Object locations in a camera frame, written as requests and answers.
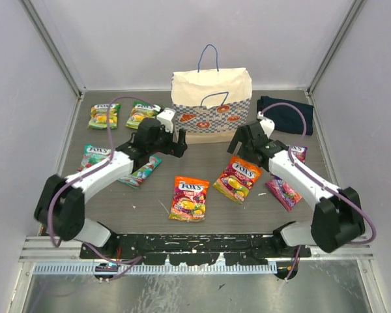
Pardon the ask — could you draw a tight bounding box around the blue checkered paper bag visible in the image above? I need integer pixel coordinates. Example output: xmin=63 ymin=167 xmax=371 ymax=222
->
xmin=171 ymin=55 xmax=253 ymax=144

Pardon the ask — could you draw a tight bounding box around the orange Fox's candy bag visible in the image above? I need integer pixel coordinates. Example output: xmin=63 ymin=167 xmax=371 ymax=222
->
xmin=169 ymin=176 xmax=210 ymax=222
xmin=213 ymin=156 xmax=262 ymax=204

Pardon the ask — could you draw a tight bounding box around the green Fox's spring tea candy bag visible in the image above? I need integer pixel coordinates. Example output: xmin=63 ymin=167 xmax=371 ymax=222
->
xmin=88 ymin=103 xmax=121 ymax=130

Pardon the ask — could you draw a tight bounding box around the purple berries candy bag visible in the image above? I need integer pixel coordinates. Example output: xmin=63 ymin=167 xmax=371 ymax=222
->
xmin=265 ymin=178 xmax=302 ymax=212
xmin=287 ymin=145 xmax=308 ymax=164

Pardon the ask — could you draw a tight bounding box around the teal Fox's blossom candy bag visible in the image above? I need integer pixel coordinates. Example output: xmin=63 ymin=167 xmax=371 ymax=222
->
xmin=78 ymin=144 xmax=111 ymax=171

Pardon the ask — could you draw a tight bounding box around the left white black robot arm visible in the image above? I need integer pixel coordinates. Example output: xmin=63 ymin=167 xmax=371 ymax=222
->
xmin=34 ymin=118 xmax=187 ymax=258

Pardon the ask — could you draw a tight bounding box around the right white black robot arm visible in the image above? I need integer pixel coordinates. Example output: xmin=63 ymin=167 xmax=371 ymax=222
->
xmin=227 ymin=119 xmax=366 ymax=257

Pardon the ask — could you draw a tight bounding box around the dark navy folded cloth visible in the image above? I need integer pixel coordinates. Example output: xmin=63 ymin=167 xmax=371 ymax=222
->
xmin=257 ymin=96 xmax=313 ymax=136

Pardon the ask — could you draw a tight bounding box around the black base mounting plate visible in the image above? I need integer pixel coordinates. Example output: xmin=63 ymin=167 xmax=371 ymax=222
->
xmin=97 ymin=233 xmax=296 ymax=266

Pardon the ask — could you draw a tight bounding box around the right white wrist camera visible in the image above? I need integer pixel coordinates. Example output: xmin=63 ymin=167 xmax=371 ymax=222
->
xmin=257 ymin=112 xmax=275 ymax=138

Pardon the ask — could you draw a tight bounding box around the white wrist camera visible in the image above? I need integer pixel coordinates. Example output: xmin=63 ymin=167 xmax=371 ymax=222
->
xmin=156 ymin=108 xmax=176 ymax=133
xmin=257 ymin=112 xmax=275 ymax=138

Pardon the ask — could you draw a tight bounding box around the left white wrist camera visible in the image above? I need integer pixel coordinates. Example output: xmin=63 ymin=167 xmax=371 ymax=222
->
xmin=156 ymin=108 xmax=176 ymax=133

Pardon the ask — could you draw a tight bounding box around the slotted grey cable duct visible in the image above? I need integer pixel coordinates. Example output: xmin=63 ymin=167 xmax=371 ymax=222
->
xmin=33 ymin=261 xmax=278 ymax=276

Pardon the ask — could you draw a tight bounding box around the aluminium front rail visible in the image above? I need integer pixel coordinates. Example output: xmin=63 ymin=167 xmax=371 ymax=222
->
xmin=19 ymin=236 xmax=374 ymax=262

